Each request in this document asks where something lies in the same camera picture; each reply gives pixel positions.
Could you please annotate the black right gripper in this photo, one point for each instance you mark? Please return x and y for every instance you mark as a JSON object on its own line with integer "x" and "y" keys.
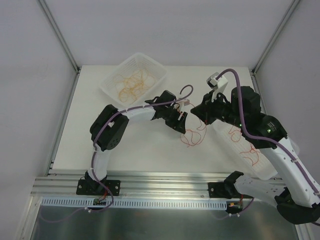
{"x": 208, "y": 110}

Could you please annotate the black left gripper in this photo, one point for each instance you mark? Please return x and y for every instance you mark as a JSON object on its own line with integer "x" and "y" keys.
{"x": 173, "y": 119}

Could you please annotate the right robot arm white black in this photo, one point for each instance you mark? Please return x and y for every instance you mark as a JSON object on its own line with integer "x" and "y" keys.
{"x": 299, "y": 201}

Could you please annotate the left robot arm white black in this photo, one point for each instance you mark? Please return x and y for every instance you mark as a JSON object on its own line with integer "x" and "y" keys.
{"x": 109, "y": 127}

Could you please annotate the white left plastic basket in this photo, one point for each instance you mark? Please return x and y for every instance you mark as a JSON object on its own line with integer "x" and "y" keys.
{"x": 133, "y": 79}

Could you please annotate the white plastic basket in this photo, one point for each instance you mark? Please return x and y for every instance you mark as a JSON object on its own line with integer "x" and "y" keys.
{"x": 133, "y": 79}
{"x": 244, "y": 152}

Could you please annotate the white right plastic basket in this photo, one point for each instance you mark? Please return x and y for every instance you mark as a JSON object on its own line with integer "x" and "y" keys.
{"x": 244, "y": 152}

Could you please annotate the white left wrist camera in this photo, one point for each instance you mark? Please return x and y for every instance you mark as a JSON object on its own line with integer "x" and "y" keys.
{"x": 184, "y": 102}

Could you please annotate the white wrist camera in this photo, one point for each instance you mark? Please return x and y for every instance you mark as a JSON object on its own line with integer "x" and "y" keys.
{"x": 218, "y": 85}
{"x": 184, "y": 102}

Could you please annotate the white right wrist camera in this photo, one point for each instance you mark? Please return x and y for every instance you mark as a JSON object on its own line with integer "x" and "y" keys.
{"x": 218, "y": 85}

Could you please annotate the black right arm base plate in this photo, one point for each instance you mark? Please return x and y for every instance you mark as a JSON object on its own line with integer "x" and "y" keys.
{"x": 224, "y": 190}

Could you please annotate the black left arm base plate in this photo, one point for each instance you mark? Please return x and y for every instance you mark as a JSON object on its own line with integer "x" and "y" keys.
{"x": 93, "y": 188}

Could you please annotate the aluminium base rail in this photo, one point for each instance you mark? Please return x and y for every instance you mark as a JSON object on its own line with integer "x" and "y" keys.
{"x": 133, "y": 184}

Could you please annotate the aluminium frame post right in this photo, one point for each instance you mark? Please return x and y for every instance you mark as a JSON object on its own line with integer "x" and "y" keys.
{"x": 276, "y": 34}

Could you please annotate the aluminium frame post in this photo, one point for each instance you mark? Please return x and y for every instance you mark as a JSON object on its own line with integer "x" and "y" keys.
{"x": 276, "y": 34}
{"x": 55, "y": 28}

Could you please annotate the aluminium frame post left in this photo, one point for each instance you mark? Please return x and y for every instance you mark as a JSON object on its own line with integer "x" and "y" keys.
{"x": 55, "y": 28}

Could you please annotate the white slotted cable duct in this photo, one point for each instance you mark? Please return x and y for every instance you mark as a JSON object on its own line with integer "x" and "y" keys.
{"x": 135, "y": 203}

